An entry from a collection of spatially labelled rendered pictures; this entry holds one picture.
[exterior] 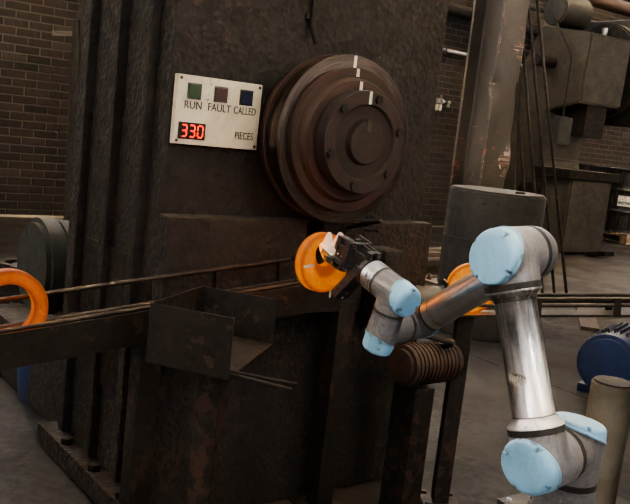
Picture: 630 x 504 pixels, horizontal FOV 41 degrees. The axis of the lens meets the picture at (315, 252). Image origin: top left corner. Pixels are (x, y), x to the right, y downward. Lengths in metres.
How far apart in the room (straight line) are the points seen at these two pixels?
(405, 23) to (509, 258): 1.21
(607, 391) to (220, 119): 1.31
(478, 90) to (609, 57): 3.75
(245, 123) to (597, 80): 8.17
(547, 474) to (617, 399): 0.84
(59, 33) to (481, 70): 3.94
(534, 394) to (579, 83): 8.54
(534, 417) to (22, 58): 7.12
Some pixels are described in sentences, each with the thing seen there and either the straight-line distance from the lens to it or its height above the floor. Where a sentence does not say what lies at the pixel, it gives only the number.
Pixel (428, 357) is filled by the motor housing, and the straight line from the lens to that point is 2.57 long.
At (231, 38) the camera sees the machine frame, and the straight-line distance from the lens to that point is 2.38.
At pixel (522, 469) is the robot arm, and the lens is 1.78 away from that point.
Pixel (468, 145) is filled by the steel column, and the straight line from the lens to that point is 6.88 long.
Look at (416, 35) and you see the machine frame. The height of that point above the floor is 1.46.
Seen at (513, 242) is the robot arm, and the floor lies 0.96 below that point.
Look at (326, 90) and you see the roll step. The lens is 2.33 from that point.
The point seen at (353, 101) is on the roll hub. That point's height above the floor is 1.22.
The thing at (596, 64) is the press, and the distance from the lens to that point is 10.27.
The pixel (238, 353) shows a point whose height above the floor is 0.60.
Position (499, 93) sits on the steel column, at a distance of 6.66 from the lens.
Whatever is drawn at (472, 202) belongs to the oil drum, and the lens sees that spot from 5.07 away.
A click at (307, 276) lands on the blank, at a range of 2.17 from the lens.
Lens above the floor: 1.15
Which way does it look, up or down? 8 degrees down
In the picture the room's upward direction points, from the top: 6 degrees clockwise
